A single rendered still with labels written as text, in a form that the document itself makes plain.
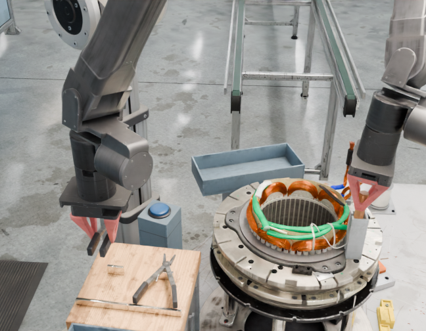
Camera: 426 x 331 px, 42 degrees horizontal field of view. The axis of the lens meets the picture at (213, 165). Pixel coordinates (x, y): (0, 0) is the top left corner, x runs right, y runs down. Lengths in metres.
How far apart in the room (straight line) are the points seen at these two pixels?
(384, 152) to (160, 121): 2.92
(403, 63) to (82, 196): 0.51
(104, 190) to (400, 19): 0.50
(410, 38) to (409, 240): 0.84
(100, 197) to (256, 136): 2.76
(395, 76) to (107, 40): 0.41
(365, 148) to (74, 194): 0.45
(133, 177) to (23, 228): 2.19
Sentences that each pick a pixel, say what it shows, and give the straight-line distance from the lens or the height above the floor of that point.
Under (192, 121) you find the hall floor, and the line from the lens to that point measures 3.70.
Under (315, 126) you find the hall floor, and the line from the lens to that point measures 3.71.
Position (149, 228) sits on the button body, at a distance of 1.19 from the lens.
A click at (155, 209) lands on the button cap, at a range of 1.18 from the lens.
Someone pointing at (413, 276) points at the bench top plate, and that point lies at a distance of 1.50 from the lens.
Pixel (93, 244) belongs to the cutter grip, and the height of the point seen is 1.19.
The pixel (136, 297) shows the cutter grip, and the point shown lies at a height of 1.09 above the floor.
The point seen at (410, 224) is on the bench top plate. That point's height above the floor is 0.78.
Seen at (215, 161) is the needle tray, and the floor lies 1.04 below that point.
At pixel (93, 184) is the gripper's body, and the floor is 1.31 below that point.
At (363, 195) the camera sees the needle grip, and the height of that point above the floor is 1.23.
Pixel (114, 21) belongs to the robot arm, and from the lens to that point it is 0.69.
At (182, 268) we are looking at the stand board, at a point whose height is 1.07.
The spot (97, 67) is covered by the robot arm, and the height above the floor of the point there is 1.49.
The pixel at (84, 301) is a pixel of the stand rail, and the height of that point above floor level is 1.08.
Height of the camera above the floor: 1.77
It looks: 33 degrees down
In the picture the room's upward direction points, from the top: straight up
